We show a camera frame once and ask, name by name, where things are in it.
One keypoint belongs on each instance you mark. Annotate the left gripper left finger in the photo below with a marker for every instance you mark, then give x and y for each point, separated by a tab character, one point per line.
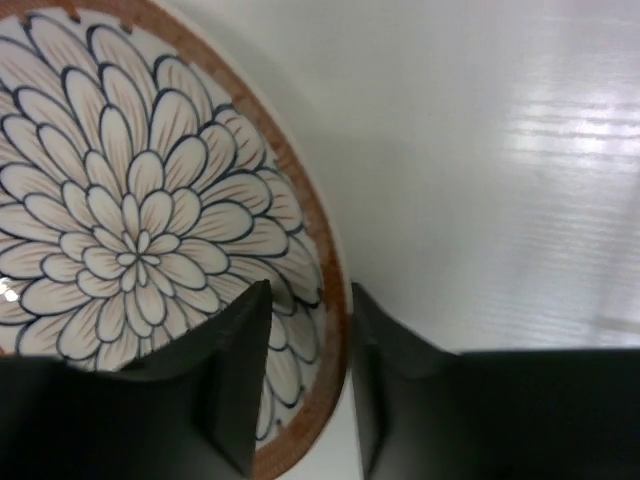
186	411

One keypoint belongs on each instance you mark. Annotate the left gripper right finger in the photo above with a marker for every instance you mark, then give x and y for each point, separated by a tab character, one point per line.
426	413

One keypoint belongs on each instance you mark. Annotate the floral brown-rim plate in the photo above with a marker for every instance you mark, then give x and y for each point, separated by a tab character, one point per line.
144	186

